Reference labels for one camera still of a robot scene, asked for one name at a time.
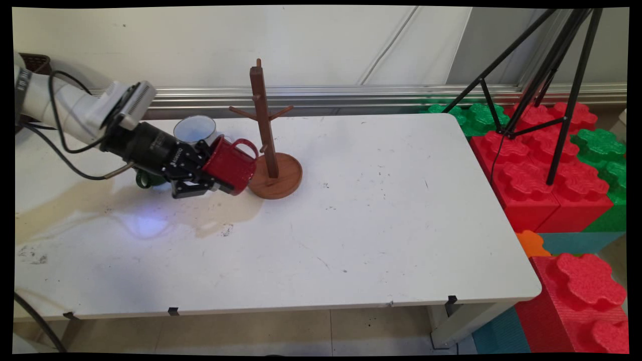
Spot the silver metal wall rail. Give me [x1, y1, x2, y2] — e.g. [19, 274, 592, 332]
[90, 84, 627, 109]

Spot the red enamel mug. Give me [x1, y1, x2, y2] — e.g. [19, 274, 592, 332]
[202, 135, 260, 196]

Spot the teal foam mat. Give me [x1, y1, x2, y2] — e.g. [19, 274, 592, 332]
[471, 306, 531, 354]
[538, 232, 625, 257]

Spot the green foam block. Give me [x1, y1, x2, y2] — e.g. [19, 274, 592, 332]
[420, 103, 510, 137]
[571, 129, 627, 233]

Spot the thin black tripod cable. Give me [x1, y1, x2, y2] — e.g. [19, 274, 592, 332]
[490, 132, 505, 187]

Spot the brown wooden mug tree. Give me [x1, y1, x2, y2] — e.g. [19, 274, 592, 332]
[229, 59, 303, 200]

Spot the dark green enamel mug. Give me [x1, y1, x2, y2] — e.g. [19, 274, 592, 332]
[134, 169, 169, 191]

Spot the large red foam block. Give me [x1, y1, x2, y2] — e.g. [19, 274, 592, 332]
[469, 100, 613, 234]

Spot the white enamel mug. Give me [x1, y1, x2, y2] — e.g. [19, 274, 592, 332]
[174, 115, 219, 146]

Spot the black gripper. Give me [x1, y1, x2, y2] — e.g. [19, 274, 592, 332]
[101, 122, 235, 200]

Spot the white table leg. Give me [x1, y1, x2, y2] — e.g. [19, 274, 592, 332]
[429, 301, 517, 350]

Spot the orange foam piece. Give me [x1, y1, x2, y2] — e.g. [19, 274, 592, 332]
[516, 230, 551, 259]

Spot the black tripod stand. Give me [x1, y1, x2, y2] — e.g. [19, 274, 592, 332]
[441, 8, 604, 186]

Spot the brown wicker basket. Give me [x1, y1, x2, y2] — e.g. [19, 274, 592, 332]
[18, 53, 52, 77]

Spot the black floor cable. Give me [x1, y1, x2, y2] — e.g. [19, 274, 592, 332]
[14, 292, 69, 353]

